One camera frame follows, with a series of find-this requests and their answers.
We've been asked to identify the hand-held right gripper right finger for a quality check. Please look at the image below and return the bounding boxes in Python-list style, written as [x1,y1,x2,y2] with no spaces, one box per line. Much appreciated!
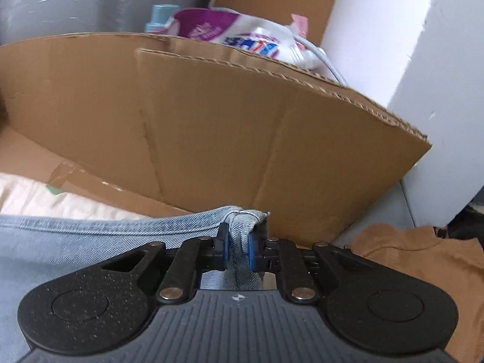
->
[246,231,377,305]

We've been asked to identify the brown garment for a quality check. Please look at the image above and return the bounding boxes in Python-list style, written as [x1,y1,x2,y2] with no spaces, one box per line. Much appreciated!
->
[350,224,484,363]

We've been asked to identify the white cable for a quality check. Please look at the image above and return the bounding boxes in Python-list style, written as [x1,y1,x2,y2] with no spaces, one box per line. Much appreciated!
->
[293,34,346,86]

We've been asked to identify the flattened brown cardboard box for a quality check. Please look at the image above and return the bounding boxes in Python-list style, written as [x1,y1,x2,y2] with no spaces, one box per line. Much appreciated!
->
[0,32,432,248]

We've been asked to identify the grey film-wrapped appliance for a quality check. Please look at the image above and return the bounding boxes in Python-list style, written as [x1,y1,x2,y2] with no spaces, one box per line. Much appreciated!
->
[0,0,216,46]

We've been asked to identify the dark patterned clothes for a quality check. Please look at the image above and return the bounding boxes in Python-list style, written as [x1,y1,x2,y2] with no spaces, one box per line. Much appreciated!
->
[435,212,484,240]

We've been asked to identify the pink bottle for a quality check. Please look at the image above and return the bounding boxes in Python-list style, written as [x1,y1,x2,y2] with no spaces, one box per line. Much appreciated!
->
[290,13,309,38]

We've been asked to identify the purple white refill pouch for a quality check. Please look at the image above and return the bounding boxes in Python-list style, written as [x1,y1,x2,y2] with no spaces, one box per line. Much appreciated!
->
[166,8,326,70]

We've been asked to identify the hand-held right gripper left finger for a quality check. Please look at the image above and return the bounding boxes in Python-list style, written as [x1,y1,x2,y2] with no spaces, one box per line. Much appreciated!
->
[102,222,229,305]

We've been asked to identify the blue denim jeans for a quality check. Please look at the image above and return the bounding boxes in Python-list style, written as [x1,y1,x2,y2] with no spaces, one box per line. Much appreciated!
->
[0,206,271,363]

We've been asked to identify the cream bear print bed sheet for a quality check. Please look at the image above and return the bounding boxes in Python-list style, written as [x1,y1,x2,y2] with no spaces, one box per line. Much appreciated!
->
[0,172,152,222]

